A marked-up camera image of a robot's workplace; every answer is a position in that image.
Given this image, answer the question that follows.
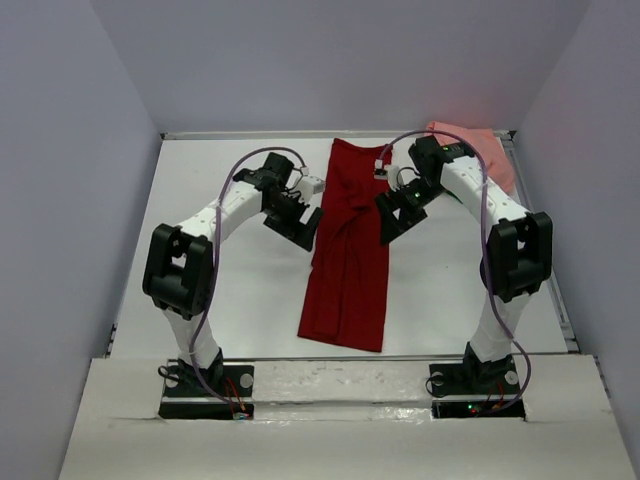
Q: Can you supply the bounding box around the aluminium rail right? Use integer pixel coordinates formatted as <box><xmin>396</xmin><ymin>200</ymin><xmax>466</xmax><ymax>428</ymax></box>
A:
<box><xmin>501</xmin><ymin>130</ymin><xmax>581</xmax><ymax>354</ymax></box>

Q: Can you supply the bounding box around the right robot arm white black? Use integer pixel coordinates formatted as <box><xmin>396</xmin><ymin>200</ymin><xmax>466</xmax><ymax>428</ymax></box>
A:
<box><xmin>374</xmin><ymin>131</ymin><xmax>553</xmax><ymax>398</ymax></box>

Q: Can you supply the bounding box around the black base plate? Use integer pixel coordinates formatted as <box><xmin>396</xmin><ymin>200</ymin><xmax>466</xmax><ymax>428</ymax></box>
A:
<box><xmin>157</xmin><ymin>360</ymin><xmax>255</xmax><ymax>421</ymax></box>
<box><xmin>425</xmin><ymin>357</ymin><xmax>526</xmax><ymax>420</ymax></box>

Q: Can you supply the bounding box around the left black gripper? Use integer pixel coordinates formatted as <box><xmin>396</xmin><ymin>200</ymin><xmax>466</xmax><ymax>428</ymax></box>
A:
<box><xmin>263</xmin><ymin>190</ymin><xmax>323</xmax><ymax>253</ymax></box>

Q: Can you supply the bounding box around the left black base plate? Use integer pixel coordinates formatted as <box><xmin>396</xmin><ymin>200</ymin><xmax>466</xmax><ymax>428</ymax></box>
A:
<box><xmin>157</xmin><ymin>360</ymin><xmax>255</xmax><ymax>421</ymax></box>

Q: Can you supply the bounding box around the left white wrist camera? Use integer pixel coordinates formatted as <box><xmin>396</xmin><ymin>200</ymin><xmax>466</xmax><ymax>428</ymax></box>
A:
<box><xmin>292</xmin><ymin>168</ymin><xmax>326</xmax><ymax>204</ymax></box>

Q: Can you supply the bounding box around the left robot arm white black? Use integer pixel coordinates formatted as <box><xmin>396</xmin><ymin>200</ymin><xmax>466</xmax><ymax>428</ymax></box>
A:
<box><xmin>142</xmin><ymin>147</ymin><xmax>326</xmax><ymax>395</ymax></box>

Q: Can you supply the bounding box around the pink t shirt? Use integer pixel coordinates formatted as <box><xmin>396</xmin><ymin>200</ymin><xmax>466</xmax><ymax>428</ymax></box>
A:
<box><xmin>426</xmin><ymin>121</ymin><xmax>515</xmax><ymax>195</ymax></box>

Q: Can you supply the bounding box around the red t shirt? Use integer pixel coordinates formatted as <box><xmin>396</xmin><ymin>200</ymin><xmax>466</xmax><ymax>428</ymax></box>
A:
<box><xmin>298</xmin><ymin>139</ymin><xmax>390</xmax><ymax>353</ymax></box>

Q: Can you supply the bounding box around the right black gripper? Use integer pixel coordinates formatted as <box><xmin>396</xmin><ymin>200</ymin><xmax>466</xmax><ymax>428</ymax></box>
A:
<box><xmin>374</xmin><ymin>177</ymin><xmax>447</xmax><ymax>247</ymax></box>

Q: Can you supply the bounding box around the green t shirt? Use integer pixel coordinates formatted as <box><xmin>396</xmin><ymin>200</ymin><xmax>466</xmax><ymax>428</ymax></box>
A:
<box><xmin>446</xmin><ymin>190</ymin><xmax>462</xmax><ymax>204</ymax></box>

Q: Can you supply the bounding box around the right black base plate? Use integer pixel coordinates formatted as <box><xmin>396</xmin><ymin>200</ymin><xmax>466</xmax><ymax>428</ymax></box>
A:
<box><xmin>425</xmin><ymin>357</ymin><xmax>526</xmax><ymax>420</ymax></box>

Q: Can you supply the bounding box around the aluminium rail back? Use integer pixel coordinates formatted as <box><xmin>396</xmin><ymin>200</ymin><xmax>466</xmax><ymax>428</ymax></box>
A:
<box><xmin>160</xmin><ymin>128</ymin><xmax>517</xmax><ymax>141</ymax></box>

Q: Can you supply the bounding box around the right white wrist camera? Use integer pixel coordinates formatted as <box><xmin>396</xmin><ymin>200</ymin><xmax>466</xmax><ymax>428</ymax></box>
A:
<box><xmin>374</xmin><ymin>159</ymin><xmax>405</xmax><ymax>190</ymax></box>

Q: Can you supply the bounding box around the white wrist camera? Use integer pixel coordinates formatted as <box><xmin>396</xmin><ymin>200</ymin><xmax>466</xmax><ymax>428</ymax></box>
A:
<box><xmin>292</xmin><ymin>168</ymin><xmax>326</xmax><ymax>204</ymax></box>
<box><xmin>374</xmin><ymin>159</ymin><xmax>405</xmax><ymax>190</ymax></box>

